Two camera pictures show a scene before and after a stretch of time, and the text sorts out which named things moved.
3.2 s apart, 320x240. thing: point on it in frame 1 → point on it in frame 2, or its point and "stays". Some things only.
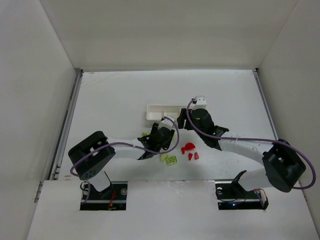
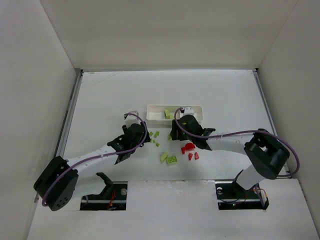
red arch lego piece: (188, 146) stays
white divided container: (157, 112) stays
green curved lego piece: (163, 157) stays
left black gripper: (154, 131) → (139, 136)
